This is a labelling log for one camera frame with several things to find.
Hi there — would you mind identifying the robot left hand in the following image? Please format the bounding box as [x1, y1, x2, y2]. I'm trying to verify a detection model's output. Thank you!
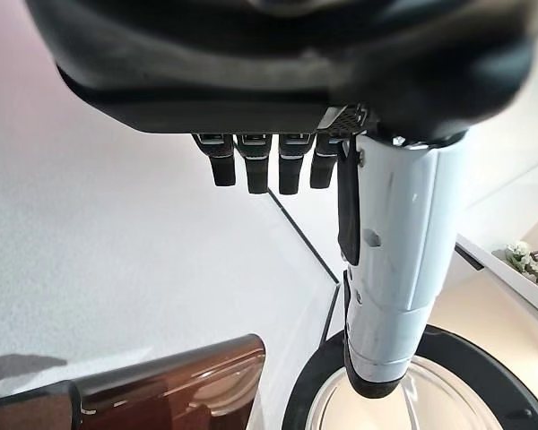
[24, 0, 538, 400]

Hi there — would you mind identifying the white counter cabinet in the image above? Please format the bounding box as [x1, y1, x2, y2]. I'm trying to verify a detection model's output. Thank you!
[452, 232, 538, 314]

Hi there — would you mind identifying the white flower bouquet in vase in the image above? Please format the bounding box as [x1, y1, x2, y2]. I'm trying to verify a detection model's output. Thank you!
[504, 241, 538, 283]

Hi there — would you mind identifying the glossy brown stool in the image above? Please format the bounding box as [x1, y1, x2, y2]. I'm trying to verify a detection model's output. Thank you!
[0, 333, 266, 430]

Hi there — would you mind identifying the round glass washer door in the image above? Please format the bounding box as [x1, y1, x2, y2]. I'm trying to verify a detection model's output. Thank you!
[281, 324, 538, 430]

